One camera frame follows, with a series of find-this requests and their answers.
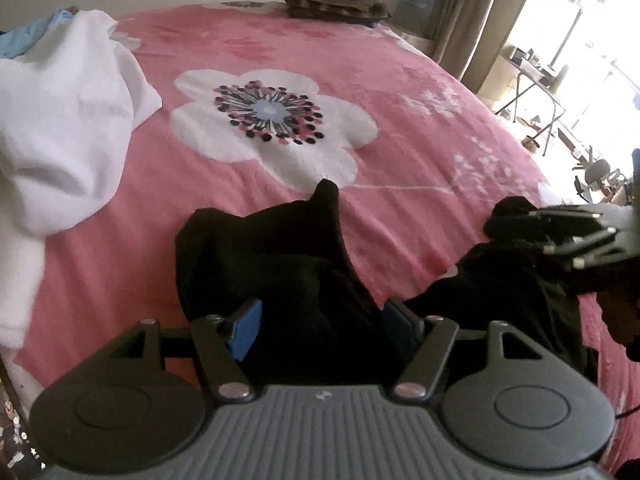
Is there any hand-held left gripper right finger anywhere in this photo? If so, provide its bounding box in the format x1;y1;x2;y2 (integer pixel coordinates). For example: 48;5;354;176
382;299;556;403

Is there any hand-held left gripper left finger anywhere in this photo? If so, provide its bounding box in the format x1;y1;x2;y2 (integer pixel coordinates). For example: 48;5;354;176
95;298;263;404

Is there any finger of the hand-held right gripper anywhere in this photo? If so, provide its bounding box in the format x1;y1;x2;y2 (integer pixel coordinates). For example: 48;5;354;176
542;226;621;268
527;206;603;223

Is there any black t-shirt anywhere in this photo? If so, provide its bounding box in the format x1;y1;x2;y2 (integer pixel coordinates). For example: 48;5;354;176
175;178;601;391

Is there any white garment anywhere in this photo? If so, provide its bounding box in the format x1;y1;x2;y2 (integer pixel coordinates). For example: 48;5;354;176
0;8;163;351

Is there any person's right hand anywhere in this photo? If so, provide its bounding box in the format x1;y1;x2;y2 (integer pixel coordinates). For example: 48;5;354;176
597;285;640;348

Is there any office chair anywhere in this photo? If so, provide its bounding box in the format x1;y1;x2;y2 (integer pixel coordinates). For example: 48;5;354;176
572;157;628;206

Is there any folding table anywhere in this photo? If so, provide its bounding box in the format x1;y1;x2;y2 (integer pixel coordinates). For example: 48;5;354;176
492;45;571;156

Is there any pink floral blanket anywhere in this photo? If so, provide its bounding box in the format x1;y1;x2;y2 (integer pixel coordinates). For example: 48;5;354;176
0;2;640;480

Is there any beige curtain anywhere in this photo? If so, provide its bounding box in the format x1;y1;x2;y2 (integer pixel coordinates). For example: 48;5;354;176
430;0;546;96

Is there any blue water jug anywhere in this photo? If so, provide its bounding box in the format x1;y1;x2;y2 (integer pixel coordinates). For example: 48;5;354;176
395;0;446;41

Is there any light blue garment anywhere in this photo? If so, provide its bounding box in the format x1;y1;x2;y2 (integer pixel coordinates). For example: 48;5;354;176
0;7;76;58

